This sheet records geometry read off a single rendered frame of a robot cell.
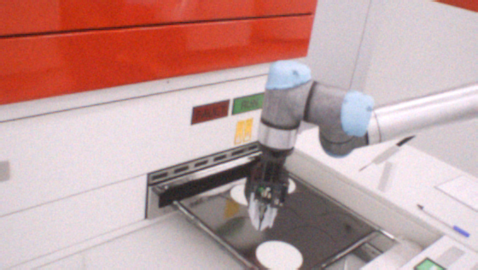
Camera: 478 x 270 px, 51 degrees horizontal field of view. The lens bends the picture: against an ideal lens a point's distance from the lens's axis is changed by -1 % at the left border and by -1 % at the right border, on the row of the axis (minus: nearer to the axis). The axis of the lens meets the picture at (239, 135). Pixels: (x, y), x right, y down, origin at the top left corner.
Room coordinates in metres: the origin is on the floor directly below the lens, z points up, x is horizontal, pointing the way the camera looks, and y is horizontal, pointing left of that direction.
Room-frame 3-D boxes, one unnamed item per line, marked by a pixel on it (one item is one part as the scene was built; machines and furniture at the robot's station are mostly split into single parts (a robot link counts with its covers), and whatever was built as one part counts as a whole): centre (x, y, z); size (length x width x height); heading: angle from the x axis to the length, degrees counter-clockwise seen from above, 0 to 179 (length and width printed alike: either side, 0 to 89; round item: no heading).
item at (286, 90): (0.86, -0.07, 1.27); 0.09 x 0.08 x 0.11; 73
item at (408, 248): (0.97, -0.44, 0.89); 0.08 x 0.03 x 0.03; 46
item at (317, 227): (1.02, -0.12, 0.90); 0.34 x 0.34 x 0.01; 46
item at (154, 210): (1.16, 0.04, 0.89); 0.44 x 0.02 x 0.10; 136
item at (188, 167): (1.16, 0.04, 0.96); 0.44 x 0.01 x 0.02; 136
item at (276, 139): (0.86, -0.07, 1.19); 0.08 x 0.08 x 0.05
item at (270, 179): (0.85, -0.07, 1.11); 0.09 x 0.08 x 0.12; 0
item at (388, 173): (1.12, -0.37, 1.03); 0.06 x 0.04 x 0.13; 46
